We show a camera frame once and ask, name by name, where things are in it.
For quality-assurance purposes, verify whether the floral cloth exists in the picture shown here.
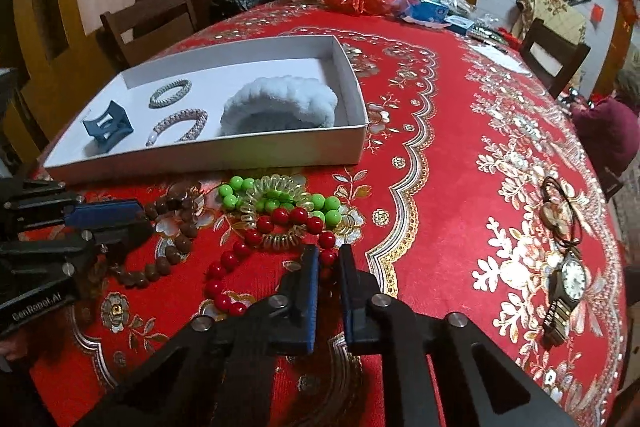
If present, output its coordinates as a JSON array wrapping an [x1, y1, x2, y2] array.
[[515, 0, 588, 45]]

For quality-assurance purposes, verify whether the red knot decoration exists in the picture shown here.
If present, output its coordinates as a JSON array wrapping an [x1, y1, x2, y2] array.
[[617, 0, 640, 25]]

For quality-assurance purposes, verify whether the red bead bracelet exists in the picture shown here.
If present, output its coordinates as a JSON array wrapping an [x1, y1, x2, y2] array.
[[204, 206, 338, 314]]

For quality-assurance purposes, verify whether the blue tissue pack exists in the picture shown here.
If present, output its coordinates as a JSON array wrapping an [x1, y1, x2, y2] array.
[[400, 0, 450, 22]]

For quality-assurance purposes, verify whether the silver beaded bracelet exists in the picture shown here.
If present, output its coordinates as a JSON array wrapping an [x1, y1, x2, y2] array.
[[149, 78, 193, 109]]

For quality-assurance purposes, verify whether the dark wooden chair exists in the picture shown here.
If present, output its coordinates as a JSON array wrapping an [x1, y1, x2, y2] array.
[[520, 19, 591, 98], [100, 0, 198, 68]]

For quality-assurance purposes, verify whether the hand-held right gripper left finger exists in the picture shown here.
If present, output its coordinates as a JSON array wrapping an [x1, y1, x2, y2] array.
[[75, 244, 321, 427]]

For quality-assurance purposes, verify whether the metal wristwatch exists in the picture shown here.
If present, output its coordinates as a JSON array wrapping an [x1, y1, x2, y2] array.
[[541, 252, 590, 348]]

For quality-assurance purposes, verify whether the light blue fluffy headband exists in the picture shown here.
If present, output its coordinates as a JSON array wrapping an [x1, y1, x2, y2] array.
[[220, 77, 343, 138]]

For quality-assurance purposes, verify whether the purple beaded bracelet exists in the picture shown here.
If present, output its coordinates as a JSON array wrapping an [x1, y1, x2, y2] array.
[[146, 108, 208, 146]]

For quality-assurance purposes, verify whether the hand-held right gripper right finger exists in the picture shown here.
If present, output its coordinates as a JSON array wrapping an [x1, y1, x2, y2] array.
[[337, 244, 581, 427]]

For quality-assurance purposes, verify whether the white paper sheet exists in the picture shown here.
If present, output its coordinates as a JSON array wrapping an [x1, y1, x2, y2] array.
[[472, 44, 528, 72]]

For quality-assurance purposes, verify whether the brown wooden bead bracelet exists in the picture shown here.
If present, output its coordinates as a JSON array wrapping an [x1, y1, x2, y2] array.
[[112, 192, 201, 290]]

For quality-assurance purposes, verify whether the white cardboard box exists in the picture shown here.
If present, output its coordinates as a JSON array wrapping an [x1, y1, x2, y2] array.
[[37, 34, 370, 185]]

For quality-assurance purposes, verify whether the green bead bracelet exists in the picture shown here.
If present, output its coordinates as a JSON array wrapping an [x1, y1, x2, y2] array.
[[218, 177, 343, 228]]

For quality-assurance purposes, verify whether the blue hair claw clip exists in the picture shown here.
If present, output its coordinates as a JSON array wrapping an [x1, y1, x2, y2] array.
[[81, 99, 135, 154]]

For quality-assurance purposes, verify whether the clear plastic bag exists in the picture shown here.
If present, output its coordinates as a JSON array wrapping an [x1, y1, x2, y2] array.
[[435, 0, 476, 15]]

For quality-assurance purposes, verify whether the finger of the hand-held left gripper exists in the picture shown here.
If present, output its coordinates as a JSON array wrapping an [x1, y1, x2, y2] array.
[[0, 179, 143, 233], [0, 224, 154, 280]]

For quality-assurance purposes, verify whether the black hair tie with charm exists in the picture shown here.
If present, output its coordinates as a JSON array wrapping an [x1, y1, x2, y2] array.
[[539, 176, 585, 253]]

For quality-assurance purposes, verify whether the small wooden stool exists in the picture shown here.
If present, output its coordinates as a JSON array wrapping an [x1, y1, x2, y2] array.
[[597, 167, 623, 202]]

